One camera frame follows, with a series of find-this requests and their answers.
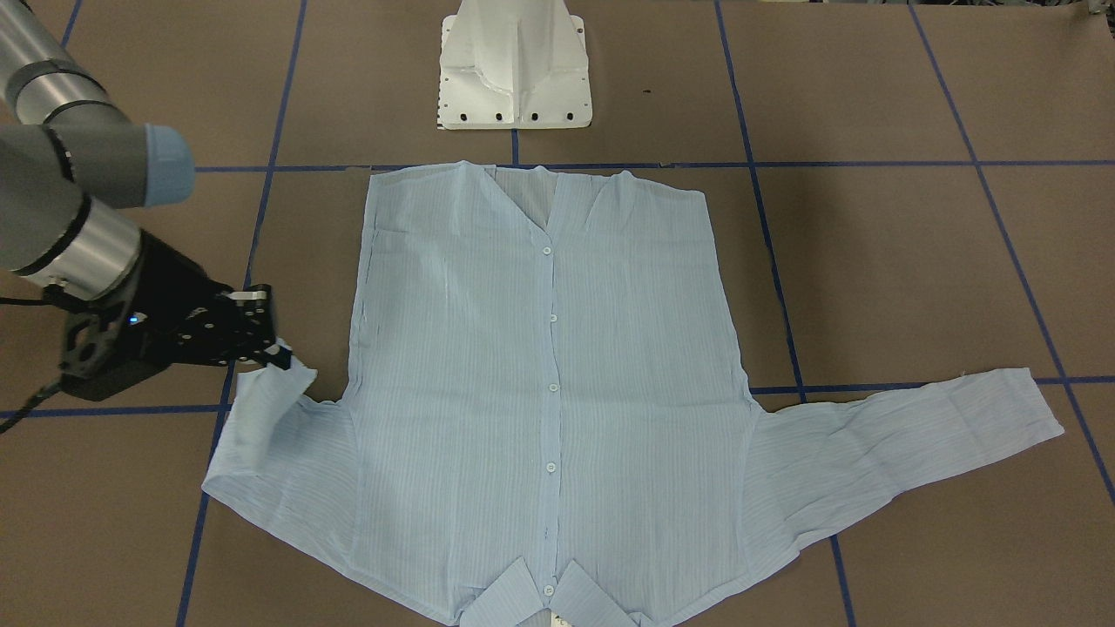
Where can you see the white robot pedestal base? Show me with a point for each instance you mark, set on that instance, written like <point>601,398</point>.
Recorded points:
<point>513,65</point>

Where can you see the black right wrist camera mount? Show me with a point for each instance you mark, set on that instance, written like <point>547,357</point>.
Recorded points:
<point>104,352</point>

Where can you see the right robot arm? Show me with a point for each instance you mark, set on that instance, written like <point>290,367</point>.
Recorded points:
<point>73,165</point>

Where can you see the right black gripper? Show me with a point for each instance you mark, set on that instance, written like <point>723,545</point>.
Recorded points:
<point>171,283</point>

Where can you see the light blue button-up shirt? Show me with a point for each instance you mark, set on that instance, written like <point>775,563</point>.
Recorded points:
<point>546,413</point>

